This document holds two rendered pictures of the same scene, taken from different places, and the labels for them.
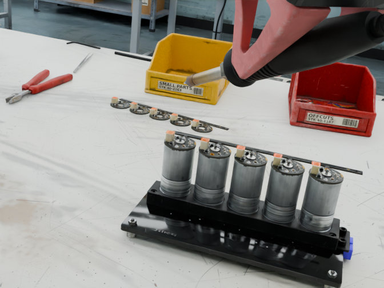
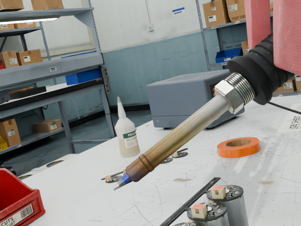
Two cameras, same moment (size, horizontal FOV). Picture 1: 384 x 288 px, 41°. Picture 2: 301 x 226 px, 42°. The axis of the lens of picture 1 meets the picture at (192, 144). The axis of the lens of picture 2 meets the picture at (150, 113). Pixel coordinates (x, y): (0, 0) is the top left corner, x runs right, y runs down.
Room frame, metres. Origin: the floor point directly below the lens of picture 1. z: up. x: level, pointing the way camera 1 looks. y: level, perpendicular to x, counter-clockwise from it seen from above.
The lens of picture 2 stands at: (0.28, 0.15, 0.92)
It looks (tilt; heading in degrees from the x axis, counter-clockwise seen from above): 9 degrees down; 292
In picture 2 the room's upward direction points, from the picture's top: 12 degrees counter-clockwise
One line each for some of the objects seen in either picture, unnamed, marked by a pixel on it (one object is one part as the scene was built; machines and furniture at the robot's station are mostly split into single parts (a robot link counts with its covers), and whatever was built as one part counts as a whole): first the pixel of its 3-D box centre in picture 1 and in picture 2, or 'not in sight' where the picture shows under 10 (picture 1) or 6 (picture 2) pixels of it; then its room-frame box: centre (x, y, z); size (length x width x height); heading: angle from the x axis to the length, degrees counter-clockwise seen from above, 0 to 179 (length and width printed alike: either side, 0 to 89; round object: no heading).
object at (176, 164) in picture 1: (177, 170); not in sight; (0.37, 0.01, 0.79); 0.02 x 0.02 x 0.05
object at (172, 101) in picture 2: not in sight; (195, 100); (0.49, -0.61, 0.80); 0.15 x 0.12 x 0.10; 156
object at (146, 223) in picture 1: (235, 233); not in sight; (0.34, -0.04, 0.76); 0.16 x 0.07 x 0.01; 76
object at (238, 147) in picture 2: not in sight; (238, 146); (0.38, -0.39, 0.76); 0.06 x 0.06 x 0.01
